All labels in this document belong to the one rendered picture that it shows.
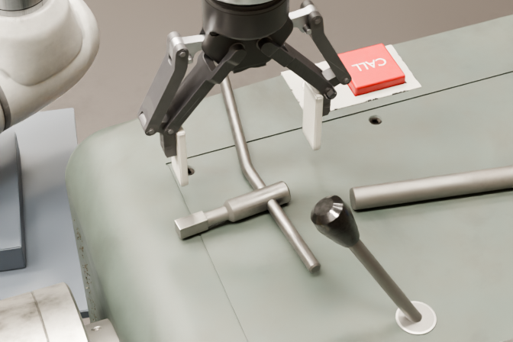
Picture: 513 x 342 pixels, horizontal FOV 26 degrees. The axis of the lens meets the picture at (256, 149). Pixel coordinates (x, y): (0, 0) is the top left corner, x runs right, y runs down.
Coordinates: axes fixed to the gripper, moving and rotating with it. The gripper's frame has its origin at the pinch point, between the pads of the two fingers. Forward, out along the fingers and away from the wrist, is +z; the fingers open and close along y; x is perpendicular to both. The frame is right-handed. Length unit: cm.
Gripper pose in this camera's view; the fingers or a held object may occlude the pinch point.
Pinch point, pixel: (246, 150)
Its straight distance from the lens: 107.3
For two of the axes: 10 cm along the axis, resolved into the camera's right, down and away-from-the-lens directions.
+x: 3.5, 6.6, -6.6
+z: 0.0, 7.0, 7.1
